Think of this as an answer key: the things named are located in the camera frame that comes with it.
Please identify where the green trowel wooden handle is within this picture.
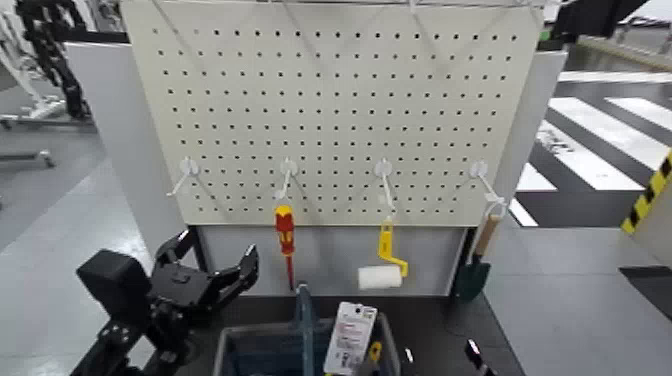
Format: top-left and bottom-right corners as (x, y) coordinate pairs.
(453, 212), (503, 303)

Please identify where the white packaged card item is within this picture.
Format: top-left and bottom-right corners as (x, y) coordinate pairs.
(322, 301), (379, 376)

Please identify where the white partition panel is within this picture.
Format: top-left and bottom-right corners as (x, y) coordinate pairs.
(62, 41), (569, 298)

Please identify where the black cable chain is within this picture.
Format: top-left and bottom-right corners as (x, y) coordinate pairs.
(14, 0), (93, 121)

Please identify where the red yellow screwdriver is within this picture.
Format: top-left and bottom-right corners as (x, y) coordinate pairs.
(273, 204), (296, 292)

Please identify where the black floor mat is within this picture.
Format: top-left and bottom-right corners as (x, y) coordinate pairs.
(619, 264), (672, 323)

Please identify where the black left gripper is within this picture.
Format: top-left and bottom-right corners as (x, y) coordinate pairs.
(151, 228), (260, 316)

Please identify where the grey plastic crate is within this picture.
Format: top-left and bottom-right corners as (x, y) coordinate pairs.
(212, 312), (403, 376)

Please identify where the white metal stand frame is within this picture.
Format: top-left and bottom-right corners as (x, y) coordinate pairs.
(0, 10), (69, 130)

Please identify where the grey bar with caster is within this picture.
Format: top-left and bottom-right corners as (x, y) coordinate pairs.
(0, 149), (56, 169)

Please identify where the black background equipment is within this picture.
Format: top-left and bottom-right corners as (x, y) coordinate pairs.
(535, 0), (652, 51)

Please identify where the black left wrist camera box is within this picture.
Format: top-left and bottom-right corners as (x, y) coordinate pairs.
(75, 249), (155, 328)

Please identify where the white pegboard hook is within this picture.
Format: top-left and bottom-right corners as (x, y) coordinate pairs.
(166, 156), (201, 198)
(273, 157), (299, 201)
(373, 158), (399, 221)
(468, 159), (509, 219)

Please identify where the yellow handled white paint roller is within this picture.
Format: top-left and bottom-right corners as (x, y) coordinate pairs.
(357, 217), (410, 291)

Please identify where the beige board with hazard stripes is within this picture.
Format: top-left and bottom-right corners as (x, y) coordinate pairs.
(620, 149), (672, 266)

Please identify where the beige perforated pegboard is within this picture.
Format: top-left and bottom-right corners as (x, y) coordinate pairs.
(120, 0), (545, 228)

